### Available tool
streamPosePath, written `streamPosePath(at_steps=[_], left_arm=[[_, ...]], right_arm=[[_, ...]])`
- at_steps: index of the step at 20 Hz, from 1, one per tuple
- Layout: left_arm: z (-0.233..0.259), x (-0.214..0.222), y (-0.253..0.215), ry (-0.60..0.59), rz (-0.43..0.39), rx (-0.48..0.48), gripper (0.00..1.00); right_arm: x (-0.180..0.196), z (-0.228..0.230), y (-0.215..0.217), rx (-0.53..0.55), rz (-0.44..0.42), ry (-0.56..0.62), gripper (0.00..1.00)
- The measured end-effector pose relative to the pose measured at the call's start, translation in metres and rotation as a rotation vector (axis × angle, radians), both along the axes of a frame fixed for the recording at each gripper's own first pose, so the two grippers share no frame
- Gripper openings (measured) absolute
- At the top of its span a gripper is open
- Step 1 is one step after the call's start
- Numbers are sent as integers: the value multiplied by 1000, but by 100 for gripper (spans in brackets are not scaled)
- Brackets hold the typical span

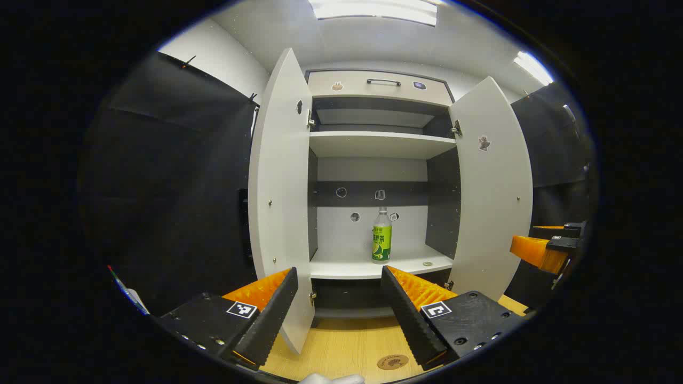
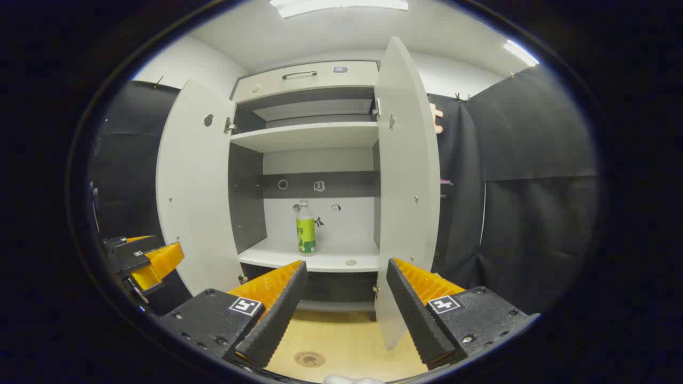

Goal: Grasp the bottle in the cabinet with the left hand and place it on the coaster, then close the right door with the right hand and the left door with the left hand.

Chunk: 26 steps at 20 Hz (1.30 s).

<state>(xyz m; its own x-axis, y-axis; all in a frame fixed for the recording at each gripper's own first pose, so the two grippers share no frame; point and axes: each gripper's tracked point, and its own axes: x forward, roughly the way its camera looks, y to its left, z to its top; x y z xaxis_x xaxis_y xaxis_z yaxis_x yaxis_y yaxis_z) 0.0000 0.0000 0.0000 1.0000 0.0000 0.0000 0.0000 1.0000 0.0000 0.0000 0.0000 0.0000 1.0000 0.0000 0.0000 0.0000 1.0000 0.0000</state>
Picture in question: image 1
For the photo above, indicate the black backdrop cloth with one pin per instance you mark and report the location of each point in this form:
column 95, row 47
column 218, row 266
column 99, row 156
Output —
column 176, row 186
column 555, row 154

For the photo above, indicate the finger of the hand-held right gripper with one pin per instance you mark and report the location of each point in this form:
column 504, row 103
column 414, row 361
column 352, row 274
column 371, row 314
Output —
column 536, row 253
column 572, row 229

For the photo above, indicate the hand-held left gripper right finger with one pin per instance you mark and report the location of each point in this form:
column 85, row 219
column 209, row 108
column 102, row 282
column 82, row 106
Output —
column 411, row 320

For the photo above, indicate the white cabinet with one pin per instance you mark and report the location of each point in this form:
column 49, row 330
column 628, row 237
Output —
column 373, row 144

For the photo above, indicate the green label bottle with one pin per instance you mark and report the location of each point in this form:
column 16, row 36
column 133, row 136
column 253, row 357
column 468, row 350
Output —
column 381, row 240

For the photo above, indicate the ceiling light panel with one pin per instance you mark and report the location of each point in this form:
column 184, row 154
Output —
column 373, row 12
column 533, row 66

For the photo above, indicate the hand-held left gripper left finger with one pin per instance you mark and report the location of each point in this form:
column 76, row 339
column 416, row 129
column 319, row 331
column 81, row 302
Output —
column 272, row 320

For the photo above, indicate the white cabinet drawer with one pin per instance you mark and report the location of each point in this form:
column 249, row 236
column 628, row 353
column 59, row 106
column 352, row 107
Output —
column 384, row 93

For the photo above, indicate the round brown coaster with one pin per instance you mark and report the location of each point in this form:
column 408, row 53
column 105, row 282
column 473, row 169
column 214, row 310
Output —
column 392, row 362

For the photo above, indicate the white cabinet door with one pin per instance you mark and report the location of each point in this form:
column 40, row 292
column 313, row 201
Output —
column 491, row 213
column 280, row 186

